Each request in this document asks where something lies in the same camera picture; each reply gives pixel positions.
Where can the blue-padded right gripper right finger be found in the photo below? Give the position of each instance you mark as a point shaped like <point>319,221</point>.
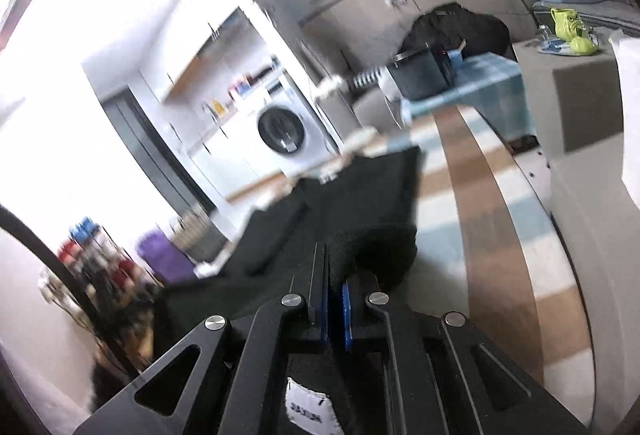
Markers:
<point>410,354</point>

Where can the purple bag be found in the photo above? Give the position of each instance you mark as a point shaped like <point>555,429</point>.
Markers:
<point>168,263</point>

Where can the light blue tablecloth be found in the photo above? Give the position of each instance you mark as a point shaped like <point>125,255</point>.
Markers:
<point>491,84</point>

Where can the black jacket pile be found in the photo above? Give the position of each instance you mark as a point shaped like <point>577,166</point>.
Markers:
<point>449,25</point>

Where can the green plush toy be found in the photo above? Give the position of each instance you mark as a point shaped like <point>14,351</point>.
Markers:
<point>570,29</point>

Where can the black knit garment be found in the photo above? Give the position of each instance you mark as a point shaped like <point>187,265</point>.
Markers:
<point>360,222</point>

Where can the black white checkered pillow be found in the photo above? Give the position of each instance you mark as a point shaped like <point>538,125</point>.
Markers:
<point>365,80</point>

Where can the woven straw basket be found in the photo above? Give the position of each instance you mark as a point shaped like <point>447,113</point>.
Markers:
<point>197,236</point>

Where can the checkered brown blue blanket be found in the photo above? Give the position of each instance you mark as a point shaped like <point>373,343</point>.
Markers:
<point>487,248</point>

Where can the grey storage box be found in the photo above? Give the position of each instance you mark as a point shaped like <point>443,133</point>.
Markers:
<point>574,100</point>

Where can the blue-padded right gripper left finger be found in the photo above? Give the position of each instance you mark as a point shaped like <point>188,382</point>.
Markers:
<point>293,324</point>

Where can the shoe rack with shoes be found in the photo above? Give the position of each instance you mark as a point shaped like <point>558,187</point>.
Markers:
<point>112,297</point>

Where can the white kitchen cabinet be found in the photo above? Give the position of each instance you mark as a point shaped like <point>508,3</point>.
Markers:
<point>180,75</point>

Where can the white washing machine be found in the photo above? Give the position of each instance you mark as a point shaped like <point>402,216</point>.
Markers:
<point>282,134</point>

